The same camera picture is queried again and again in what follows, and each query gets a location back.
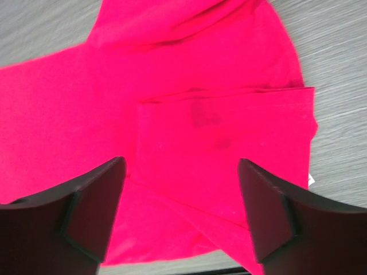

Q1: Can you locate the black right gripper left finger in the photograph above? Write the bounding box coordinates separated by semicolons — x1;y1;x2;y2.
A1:
1;157;126;274

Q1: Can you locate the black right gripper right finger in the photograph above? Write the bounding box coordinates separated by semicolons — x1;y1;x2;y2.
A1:
239;159;366;274

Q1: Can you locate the pink t shirt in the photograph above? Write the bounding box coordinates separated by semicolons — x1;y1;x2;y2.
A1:
1;1;317;274

